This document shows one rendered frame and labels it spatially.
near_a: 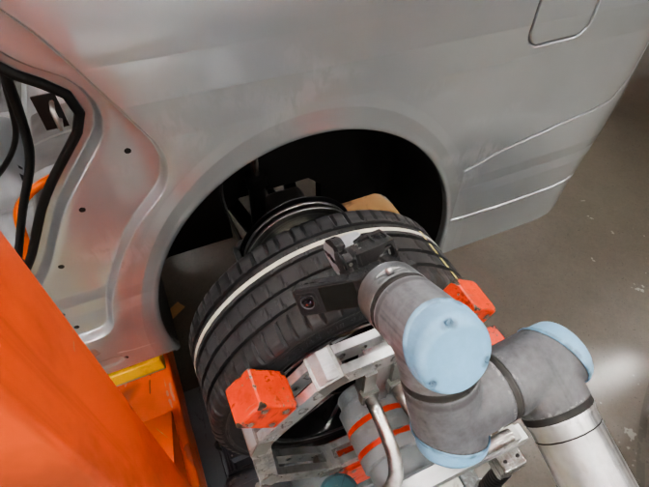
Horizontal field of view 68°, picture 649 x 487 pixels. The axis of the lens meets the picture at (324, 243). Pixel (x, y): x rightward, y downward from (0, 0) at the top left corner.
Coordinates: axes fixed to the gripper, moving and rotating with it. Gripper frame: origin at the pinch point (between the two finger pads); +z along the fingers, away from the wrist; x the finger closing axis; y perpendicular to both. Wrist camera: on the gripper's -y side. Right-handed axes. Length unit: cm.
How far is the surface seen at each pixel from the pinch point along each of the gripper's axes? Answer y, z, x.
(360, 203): 60, 169, -61
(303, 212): 5.9, 42.9, -7.7
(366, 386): -2.1, -3.9, -27.1
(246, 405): -22.4, -5.8, -17.7
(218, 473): -49, 61, -90
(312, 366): -9.8, -3.3, -18.2
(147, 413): -50, 38, -39
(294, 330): -10.2, 0.0, -12.1
